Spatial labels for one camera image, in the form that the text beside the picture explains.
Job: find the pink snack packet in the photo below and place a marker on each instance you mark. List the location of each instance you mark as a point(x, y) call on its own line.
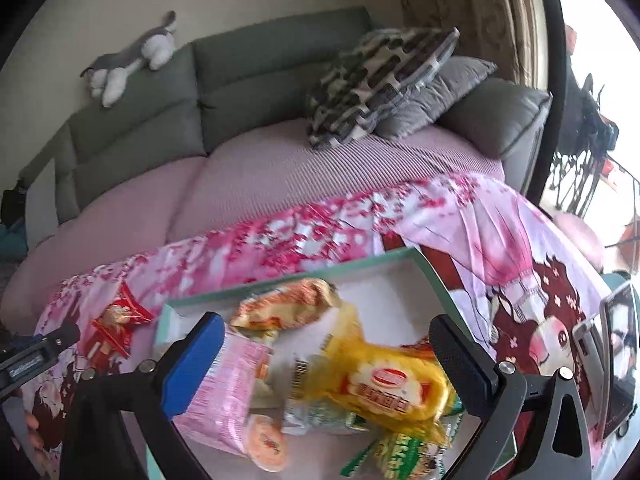
point(225, 400)

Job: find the pink round stool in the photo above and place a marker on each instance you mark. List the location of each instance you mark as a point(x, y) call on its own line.
point(580, 237)

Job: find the tablet with dark screen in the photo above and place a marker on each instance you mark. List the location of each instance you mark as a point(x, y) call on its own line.
point(622, 360)

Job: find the plain grey pillow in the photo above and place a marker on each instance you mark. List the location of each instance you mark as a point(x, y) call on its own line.
point(440, 95)

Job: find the pink sofa cover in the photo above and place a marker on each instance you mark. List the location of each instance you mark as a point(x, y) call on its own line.
point(250, 180)

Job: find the grey sofa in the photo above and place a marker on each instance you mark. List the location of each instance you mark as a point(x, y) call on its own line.
point(280, 55)

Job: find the person's left hand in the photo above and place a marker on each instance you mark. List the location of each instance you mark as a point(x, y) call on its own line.
point(34, 432)

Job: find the teal-rimmed white tray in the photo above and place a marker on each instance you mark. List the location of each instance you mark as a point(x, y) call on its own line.
point(390, 285)

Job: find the black balcony railing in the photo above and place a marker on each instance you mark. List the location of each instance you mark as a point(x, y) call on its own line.
point(575, 180)

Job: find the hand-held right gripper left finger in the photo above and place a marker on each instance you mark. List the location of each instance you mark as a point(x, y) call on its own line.
point(192, 365)

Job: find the beige patterned curtain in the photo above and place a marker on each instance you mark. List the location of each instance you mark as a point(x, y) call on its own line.
point(480, 5)

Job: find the printed cartoon blanket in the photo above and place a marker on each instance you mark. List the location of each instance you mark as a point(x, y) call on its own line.
point(450, 220)

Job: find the silver green snack packet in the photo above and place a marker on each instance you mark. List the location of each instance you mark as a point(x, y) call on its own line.
point(320, 417)

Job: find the green-edged rice cracker packet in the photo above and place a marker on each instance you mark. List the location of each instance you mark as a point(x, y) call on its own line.
point(400, 455)

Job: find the white persimmon-print snack packet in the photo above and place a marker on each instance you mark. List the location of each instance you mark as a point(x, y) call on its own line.
point(267, 442)

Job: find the yellow bread packet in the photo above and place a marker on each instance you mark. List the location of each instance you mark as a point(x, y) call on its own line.
point(390, 385)

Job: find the cream orange-print snack packet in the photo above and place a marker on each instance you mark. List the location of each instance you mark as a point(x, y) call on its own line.
point(285, 305)

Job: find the grey white plush toy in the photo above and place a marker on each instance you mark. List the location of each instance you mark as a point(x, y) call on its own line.
point(150, 50)

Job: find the black window frame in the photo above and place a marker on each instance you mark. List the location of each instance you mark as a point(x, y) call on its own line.
point(550, 60)

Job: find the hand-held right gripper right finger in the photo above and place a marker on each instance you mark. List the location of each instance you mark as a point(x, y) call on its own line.
point(457, 360)

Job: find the black white patterned pillow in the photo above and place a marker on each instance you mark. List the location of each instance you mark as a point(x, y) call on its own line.
point(370, 80)

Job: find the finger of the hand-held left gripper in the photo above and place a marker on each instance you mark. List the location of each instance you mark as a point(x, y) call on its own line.
point(30, 362)

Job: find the red twisted snack packet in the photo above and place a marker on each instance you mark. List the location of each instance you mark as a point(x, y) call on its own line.
point(117, 325)

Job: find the teal cloth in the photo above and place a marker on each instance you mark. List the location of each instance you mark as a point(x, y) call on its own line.
point(12, 245)

